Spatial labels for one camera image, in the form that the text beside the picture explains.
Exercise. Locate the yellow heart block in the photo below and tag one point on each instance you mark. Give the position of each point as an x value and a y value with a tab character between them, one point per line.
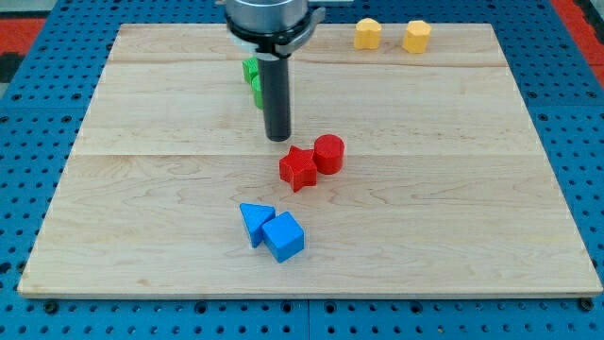
367	34

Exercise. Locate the red star block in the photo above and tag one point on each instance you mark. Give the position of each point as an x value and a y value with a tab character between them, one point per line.
298	168

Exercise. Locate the red cylinder block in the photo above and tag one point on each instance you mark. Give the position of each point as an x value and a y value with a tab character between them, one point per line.
329	154

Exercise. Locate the blue triangle block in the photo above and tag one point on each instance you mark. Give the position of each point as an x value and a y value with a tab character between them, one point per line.
254	217

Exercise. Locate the blue cube block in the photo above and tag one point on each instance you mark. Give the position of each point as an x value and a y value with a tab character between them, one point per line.
284	236

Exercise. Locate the green cylinder block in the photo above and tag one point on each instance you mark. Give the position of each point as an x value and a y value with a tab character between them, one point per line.
256	90

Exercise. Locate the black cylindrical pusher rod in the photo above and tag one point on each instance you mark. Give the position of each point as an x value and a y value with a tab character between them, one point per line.
275	93

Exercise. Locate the green cube block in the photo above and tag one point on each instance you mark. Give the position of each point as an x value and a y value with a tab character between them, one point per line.
250	69

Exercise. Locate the light wooden board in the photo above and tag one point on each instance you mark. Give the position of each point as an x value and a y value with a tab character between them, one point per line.
445	191

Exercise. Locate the yellow hexagon block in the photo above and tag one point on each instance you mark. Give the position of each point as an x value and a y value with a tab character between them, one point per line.
416	37

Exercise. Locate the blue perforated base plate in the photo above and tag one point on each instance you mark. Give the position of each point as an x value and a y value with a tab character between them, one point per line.
45	102

